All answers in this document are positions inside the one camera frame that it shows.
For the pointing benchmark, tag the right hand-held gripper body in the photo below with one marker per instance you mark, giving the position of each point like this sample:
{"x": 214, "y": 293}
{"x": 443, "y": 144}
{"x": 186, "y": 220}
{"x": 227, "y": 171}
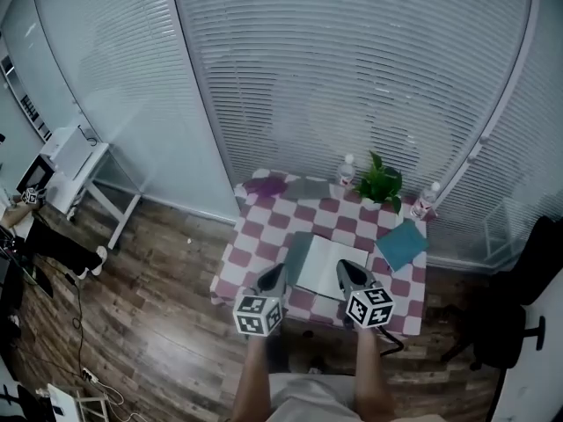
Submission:
{"x": 369, "y": 308}

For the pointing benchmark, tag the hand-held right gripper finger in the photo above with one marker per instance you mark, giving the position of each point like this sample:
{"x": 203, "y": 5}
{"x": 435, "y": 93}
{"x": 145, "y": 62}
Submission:
{"x": 363, "y": 277}
{"x": 346, "y": 275}

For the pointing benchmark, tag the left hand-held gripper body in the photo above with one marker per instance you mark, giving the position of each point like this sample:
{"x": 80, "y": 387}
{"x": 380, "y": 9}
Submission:
{"x": 255, "y": 317}

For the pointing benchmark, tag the person's left forearm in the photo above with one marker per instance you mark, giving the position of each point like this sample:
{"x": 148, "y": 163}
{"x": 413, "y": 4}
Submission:
{"x": 253, "y": 376}

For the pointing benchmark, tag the person's right forearm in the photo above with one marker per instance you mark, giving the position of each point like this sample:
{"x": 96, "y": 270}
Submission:
{"x": 371, "y": 367}

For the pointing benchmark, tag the blue notebook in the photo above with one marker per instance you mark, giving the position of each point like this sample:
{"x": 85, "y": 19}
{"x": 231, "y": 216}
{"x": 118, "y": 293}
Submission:
{"x": 402, "y": 244}

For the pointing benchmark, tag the red white checkered tablecloth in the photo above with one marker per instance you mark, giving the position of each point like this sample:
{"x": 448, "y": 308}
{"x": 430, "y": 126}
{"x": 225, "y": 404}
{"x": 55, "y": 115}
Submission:
{"x": 264, "y": 235}

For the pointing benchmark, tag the grey cloth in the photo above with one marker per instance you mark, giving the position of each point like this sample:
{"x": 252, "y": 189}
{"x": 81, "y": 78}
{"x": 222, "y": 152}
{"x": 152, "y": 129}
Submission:
{"x": 308, "y": 188}

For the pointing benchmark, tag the purple cloth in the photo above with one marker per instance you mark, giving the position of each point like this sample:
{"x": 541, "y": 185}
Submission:
{"x": 266, "y": 186}

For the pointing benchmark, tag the green potted plant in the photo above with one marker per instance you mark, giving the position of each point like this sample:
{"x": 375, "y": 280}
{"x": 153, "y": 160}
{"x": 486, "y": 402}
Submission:
{"x": 380, "y": 183}

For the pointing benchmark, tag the person's light shirt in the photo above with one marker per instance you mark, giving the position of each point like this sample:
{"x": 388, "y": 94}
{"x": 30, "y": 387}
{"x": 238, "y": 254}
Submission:
{"x": 312, "y": 396}

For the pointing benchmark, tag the clear plastic water bottle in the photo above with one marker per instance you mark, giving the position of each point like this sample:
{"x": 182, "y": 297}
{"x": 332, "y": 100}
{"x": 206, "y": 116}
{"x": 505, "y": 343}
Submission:
{"x": 424, "y": 200}
{"x": 346, "y": 172}

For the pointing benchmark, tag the black office chair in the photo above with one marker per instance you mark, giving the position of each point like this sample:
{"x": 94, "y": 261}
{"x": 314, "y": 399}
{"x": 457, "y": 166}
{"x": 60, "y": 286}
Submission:
{"x": 506, "y": 301}

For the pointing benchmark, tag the white power strip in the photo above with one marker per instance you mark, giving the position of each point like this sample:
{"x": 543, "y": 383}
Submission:
{"x": 90, "y": 375}

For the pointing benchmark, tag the white stand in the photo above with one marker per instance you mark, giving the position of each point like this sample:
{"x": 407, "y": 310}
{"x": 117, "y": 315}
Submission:
{"x": 66, "y": 400}

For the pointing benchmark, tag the white desk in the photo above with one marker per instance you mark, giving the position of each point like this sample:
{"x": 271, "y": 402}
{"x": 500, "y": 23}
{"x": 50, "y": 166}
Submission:
{"x": 99, "y": 153}

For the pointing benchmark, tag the white box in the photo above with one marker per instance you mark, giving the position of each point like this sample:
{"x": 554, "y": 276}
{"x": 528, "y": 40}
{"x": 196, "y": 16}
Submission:
{"x": 68, "y": 150}

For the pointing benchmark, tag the glass wall with white blinds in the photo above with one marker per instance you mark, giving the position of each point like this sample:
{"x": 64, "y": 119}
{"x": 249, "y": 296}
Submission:
{"x": 308, "y": 82}

